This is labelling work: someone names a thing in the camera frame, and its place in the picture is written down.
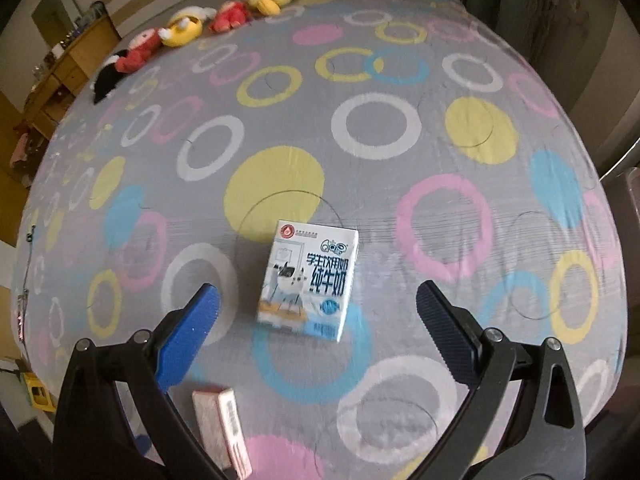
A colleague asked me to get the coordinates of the red white plush toy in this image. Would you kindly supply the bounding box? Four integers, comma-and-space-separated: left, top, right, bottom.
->
115, 28, 163, 75

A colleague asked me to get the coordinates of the blue white milk carton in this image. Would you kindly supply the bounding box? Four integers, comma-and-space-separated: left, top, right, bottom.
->
257, 220, 359, 341

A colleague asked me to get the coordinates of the black plush toy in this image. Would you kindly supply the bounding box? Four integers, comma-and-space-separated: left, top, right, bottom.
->
92, 49, 129, 104

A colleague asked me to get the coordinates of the wooden cabinet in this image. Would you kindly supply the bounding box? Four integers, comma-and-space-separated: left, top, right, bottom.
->
23, 1, 120, 140

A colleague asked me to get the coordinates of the yellow round plush toy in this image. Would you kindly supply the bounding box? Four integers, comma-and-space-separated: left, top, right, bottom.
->
158, 6, 217, 48

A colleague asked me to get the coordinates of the grey circle-patterned bed sheet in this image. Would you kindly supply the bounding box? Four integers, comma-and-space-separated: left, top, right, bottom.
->
12, 0, 627, 479

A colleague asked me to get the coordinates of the small red plush toy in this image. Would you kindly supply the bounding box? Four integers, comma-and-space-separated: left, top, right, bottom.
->
208, 0, 252, 34

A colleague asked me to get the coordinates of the red white medicine box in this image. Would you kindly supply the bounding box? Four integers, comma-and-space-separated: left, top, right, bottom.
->
192, 388, 253, 479

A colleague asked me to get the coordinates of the grey plastic bin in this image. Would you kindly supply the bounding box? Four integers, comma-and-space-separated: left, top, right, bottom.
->
604, 167, 639, 274

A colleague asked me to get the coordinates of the black cable on bed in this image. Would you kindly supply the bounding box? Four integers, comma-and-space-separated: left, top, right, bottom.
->
14, 224, 39, 346

